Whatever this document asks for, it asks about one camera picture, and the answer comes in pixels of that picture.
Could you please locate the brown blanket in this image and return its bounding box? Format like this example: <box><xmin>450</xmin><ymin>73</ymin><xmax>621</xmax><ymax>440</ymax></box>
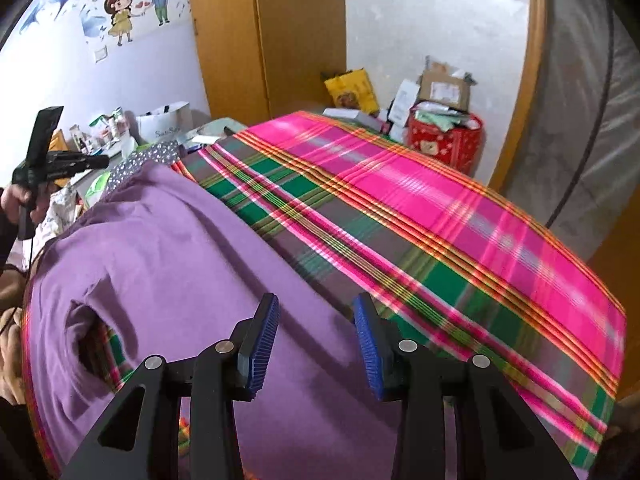
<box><xmin>0</xmin><ymin>305</ymin><xmax>31</xmax><ymax>406</ymax></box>

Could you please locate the person's left hand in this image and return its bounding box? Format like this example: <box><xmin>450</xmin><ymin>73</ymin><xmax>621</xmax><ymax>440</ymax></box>
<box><xmin>0</xmin><ymin>185</ymin><xmax>50</xmax><ymax>225</ymax></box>

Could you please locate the wooden wardrobe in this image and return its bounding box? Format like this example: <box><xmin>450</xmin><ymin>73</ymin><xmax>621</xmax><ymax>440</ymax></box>
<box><xmin>185</xmin><ymin>0</ymin><xmax>348</xmax><ymax>126</ymax></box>

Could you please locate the group of bottles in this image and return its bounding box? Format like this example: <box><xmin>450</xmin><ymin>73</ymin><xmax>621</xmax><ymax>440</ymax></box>
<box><xmin>70</xmin><ymin>107</ymin><xmax>136</xmax><ymax>156</ymax></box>

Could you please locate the translucent plastic door curtain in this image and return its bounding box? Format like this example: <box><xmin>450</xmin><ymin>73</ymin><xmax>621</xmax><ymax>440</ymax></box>
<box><xmin>500</xmin><ymin>0</ymin><xmax>640</xmax><ymax>261</ymax></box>

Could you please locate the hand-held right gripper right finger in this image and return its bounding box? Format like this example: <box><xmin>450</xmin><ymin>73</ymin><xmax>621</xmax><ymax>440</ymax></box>
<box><xmin>351</xmin><ymin>292</ymin><xmax>581</xmax><ymax>480</ymax></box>

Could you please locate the white nightstand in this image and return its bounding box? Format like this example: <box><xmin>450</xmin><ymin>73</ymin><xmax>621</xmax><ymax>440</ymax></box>
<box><xmin>60</xmin><ymin>145</ymin><xmax>141</xmax><ymax>196</ymax></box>

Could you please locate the person's left forearm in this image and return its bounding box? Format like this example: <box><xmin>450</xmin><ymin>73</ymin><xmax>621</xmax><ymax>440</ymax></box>
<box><xmin>0</xmin><ymin>210</ymin><xmax>26</xmax><ymax>281</ymax></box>

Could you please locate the wooden door frame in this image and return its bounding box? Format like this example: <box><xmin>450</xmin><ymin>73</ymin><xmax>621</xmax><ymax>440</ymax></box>
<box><xmin>487</xmin><ymin>0</ymin><xmax>548</xmax><ymax>193</ymax></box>

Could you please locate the red patterned bin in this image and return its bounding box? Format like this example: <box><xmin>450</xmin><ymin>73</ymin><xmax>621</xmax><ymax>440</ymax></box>
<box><xmin>407</xmin><ymin>105</ymin><xmax>485</xmax><ymax>176</ymax></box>

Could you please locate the purple fleece garment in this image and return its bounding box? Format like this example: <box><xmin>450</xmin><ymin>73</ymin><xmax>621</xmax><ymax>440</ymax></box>
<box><xmin>22</xmin><ymin>160</ymin><xmax>476</xmax><ymax>480</ymax></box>

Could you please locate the floral white sheet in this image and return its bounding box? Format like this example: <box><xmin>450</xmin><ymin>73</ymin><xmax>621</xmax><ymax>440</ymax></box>
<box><xmin>40</xmin><ymin>185</ymin><xmax>86</xmax><ymax>246</ymax></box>

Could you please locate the green tissue pack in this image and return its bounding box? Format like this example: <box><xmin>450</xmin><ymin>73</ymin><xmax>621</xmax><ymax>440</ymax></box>
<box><xmin>82</xmin><ymin>172</ymin><xmax>111</xmax><ymax>208</ymax></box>

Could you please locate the small white box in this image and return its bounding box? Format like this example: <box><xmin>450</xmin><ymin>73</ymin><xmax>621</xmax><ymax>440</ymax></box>
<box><xmin>387</xmin><ymin>80</ymin><xmax>421</xmax><ymax>126</ymax></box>

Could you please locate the cardboard box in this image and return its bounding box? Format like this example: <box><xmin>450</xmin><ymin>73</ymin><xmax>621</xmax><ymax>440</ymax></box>
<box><xmin>417</xmin><ymin>57</ymin><xmax>473</xmax><ymax>111</ymax></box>

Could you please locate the yellow box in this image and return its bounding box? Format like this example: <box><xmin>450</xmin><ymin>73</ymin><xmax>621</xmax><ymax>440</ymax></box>
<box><xmin>324</xmin><ymin>69</ymin><xmax>381</xmax><ymax>116</ymax></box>

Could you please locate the pale green board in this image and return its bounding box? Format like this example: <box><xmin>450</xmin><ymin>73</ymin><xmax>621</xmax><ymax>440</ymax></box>
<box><xmin>180</xmin><ymin>117</ymin><xmax>248</xmax><ymax>153</ymax></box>

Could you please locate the cartoon couple wall sticker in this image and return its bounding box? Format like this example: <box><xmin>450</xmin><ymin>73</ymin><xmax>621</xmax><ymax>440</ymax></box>
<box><xmin>17</xmin><ymin>0</ymin><xmax>193</xmax><ymax>48</ymax></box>

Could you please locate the orange wooden bed frame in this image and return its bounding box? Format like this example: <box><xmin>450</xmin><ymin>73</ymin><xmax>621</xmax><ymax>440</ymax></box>
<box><xmin>50</xmin><ymin>130</ymin><xmax>81</xmax><ymax>155</ymax></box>

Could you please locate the pink green plaid blanket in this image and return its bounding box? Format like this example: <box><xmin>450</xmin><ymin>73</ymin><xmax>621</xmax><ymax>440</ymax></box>
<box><xmin>20</xmin><ymin>110</ymin><xmax>628</xmax><ymax>480</ymax></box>

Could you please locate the white paper bag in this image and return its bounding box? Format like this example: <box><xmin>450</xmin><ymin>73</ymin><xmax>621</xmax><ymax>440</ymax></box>
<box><xmin>136</xmin><ymin>101</ymin><xmax>193</xmax><ymax>146</ymax></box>

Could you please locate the grey dotted cloth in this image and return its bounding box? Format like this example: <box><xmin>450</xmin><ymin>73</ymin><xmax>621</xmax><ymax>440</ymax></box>
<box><xmin>105</xmin><ymin>140</ymin><xmax>181</xmax><ymax>193</ymax></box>

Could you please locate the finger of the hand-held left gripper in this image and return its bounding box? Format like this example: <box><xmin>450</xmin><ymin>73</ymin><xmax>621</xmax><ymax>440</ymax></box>
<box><xmin>47</xmin><ymin>154</ymin><xmax>110</xmax><ymax>176</ymax></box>

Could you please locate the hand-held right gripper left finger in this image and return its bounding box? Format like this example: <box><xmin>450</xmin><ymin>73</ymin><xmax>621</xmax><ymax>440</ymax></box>
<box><xmin>60</xmin><ymin>292</ymin><xmax>281</xmax><ymax>480</ymax></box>

